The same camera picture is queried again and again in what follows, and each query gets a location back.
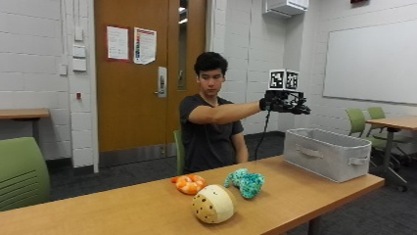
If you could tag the white cube with black markers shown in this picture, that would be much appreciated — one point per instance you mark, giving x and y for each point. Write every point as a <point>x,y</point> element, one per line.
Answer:
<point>284,79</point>

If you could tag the green chair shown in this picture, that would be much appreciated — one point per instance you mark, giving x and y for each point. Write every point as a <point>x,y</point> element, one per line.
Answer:
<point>179,153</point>
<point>22,173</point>
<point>377,113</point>
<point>357,122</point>

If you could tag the grey fabric storage bin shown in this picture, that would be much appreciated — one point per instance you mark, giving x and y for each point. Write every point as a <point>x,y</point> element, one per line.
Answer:
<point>325,155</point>

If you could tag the white whiteboard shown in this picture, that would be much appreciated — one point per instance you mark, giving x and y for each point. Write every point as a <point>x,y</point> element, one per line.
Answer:
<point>371,62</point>

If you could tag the wooden side table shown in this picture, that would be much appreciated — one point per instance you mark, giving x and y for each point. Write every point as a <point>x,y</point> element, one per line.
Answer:
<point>393,124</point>
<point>24,113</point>

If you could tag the the person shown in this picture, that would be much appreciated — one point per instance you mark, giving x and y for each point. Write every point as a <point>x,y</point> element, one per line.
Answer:
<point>208,130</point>

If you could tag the teal speckled soft toy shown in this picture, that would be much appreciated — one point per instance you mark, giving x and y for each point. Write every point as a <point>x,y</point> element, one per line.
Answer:
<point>247,183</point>

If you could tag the orange and white soft toy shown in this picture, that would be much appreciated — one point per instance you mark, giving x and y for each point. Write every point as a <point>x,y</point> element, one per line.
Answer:
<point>189,183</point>

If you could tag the cream spotted soft toy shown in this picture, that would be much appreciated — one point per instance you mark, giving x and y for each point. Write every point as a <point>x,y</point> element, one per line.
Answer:
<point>213,204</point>

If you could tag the wooden door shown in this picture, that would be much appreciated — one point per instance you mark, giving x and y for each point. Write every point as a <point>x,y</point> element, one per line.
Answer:
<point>135,78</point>

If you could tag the colourful paper notice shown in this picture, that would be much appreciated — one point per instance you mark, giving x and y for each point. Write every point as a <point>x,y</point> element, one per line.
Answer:
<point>145,45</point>

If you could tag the white paper notice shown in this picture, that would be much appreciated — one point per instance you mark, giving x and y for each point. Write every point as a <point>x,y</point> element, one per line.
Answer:
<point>117,42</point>

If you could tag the white wall unit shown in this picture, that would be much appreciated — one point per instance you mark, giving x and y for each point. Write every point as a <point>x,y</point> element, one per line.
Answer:
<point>287,6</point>

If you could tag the red wall button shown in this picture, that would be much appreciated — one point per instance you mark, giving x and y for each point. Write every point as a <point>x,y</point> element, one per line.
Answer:
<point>79,95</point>

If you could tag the white wall switch box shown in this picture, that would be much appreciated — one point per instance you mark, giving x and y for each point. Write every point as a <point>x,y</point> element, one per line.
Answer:
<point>79,51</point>
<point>79,64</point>

